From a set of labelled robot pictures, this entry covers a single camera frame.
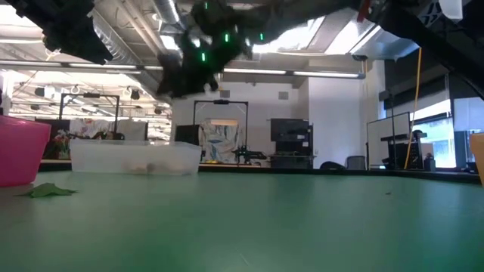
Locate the green table mat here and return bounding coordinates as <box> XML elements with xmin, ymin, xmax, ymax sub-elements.
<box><xmin>0</xmin><ymin>170</ymin><xmax>484</xmax><ymax>272</ymax></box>

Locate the grey office chair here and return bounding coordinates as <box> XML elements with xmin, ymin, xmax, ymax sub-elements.
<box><xmin>346</xmin><ymin>155</ymin><xmax>367</xmax><ymax>171</ymax></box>

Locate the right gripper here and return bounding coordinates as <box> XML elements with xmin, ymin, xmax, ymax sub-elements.
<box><xmin>156</xmin><ymin>0</ymin><xmax>254</xmax><ymax>100</ymax></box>

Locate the ribbed silver air duct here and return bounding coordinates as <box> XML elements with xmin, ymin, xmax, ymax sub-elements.
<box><xmin>90</xmin><ymin>9</ymin><xmax>167</xmax><ymax>99</ymax></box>

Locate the black cabinet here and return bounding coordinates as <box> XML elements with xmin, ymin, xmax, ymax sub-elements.
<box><xmin>269</xmin><ymin>118</ymin><xmax>315</xmax><ymax>169</ymax></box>

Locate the bright window pane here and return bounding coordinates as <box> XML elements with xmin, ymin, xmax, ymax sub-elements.
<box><xmin>410</xmin><ymin>98</ymin><xmax>458</xmax><ymax>169</ymax></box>

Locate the smooth round metal duct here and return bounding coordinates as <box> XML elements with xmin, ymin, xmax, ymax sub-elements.
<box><xmin>153</xmin><ymin>0</ymin><xmax>185</xmax><ymax>27</ymax></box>

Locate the long ceiling light tube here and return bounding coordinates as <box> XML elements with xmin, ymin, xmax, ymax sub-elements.
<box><xmin>0</xmin><ymin>59</ymin><xmax>366</xmax><ymax>79</ymax></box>

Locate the red plastic basket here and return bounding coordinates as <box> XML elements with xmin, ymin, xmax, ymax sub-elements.
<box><xmin>0</xmin><ymin>114</ymin><xmax>52</xmax><ymax>188</ymax></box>

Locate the white overhead air handler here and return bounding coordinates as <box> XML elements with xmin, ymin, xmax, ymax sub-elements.
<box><xmin>349</xmin><ymin>26</ymin><xmax>420</xmax><ymax>62</ymax></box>

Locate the yellow hanging cable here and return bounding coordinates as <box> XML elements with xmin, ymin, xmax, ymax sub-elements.
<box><xmin>404</xmin><ymin>47</ymin><xmax>423</xmax><ymax>170</ymax></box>

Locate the pale draped cloth cover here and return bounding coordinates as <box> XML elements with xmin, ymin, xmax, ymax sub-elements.
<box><xmin>198</xmin><ymin>118</ymin><xmax>244</xmax><ymax>164</ymax></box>

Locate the potted flower bunch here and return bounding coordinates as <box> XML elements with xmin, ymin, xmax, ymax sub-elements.
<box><xmin>51</xmin><ymin>129</ymin><xmax>72</xmax><ymax>160</ymax></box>

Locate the black chair back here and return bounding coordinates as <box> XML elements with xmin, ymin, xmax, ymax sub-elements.
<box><xmin>319</xmin><ymin>161</ymin><xmax>346</xmax><ymax>171</ymax></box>

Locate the clear plastic basket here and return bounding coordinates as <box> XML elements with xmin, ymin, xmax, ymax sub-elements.
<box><xmin>70</xmin><ymin>138</ymin><xmax>203</xmax><ymax>177</ymax></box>

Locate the white board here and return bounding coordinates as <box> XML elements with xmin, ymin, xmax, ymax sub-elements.
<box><xmin>365</xmin><ymin>111</ymin><xmax>411</xmax><ymax>168</ymax></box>

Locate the black lab desk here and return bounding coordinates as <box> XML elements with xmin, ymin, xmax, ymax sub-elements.
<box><xmin>380</xmin><ymin>129</ymin><xmax>429</xmax><ymax>171</ymax></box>

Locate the green toy tomato leaf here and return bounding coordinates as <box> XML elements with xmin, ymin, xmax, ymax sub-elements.
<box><xmin>14</xmin><ymin>182</ymin><xmax>79</xmax><ymax>199</ymax></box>

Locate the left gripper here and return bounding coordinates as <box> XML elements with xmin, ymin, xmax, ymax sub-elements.
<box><xmin>5</xmin><ymin>0</ymin><xmax>114</xmax><ymax>66</ymax></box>

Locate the black aluminium table frame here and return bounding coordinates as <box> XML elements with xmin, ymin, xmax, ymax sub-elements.
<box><xmin>37</xmin><ymin>162</ymin><xmax>483</xmax><ymax>185</ymax></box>

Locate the black background frame rig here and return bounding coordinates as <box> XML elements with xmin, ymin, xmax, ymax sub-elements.
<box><xmin>193</xmin><ymin>99</ymin><xmax>250</xmax><ymax>152</ymax></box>
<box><xmin>58</xmin><ymin>92</ymin><xmax>121</xmax><ymax>134</ymax></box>

